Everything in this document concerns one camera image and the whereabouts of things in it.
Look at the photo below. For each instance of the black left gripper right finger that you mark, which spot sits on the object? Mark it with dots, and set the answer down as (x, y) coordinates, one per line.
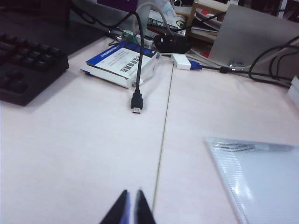
(142, 212)

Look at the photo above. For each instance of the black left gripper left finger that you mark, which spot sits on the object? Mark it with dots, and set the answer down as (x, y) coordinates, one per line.
(116, 212)

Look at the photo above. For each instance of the blue and white book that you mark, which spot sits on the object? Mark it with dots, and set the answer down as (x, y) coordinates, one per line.
(112, 63)

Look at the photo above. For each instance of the white adapter dongle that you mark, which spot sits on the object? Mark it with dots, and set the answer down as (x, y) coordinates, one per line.
(181, 61)

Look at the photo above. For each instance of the black computer keyboard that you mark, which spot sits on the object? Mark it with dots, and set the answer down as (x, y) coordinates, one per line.
(25, 70)

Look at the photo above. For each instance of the black computer mouse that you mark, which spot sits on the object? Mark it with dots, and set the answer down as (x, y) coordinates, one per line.
(172, 44)

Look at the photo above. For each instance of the green circuit board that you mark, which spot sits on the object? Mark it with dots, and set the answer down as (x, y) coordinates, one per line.
(128, 34)

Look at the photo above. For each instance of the green printed book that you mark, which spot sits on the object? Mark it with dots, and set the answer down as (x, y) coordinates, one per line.
(161, 23)

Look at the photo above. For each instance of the white box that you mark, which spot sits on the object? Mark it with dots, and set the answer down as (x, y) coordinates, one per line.
(294, 91)

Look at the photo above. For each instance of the white tube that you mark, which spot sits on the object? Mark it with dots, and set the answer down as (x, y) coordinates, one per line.
(167, 8)

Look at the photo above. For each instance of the wooden frame shelf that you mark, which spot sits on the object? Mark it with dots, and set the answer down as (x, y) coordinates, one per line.
(192, 16)

